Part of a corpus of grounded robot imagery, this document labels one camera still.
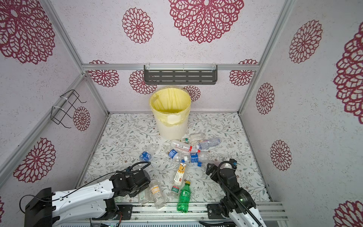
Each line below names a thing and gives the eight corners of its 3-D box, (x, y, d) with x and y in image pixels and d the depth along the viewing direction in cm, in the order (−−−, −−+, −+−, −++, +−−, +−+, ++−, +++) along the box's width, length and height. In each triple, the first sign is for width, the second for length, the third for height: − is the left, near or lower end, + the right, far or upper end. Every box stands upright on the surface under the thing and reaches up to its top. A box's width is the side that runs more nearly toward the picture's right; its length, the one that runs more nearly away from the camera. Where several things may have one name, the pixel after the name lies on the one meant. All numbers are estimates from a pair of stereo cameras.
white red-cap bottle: (170, 149, 99) (170, 145, 96) (172, 143, 103) (172, 139, 99) (199, 154, 97) (200, 151, 93) (200, 148, 100) (201, 144, 96)
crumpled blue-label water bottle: (165, 157, 96) (165, 153, 92) (168, 151, 99) (168, 147, 95) (187, 165, 93) (187, 161, 89) (189, 158, 96) (189, 154, 92)
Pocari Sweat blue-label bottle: (140, 161, 95) (138, 157, 90) (144, 154, 98) (142, 150, 93) (148, 164, 93) (146, 159, 89) (151, 157, 97) (150, 152, 92)
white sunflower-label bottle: (174, 185, 84) (173, 181, 79) (181, 161, 94) (181, 157, 89) (180, 187, 83) (180, 184, 79) (187, 163, 93) (188, 159, 88)
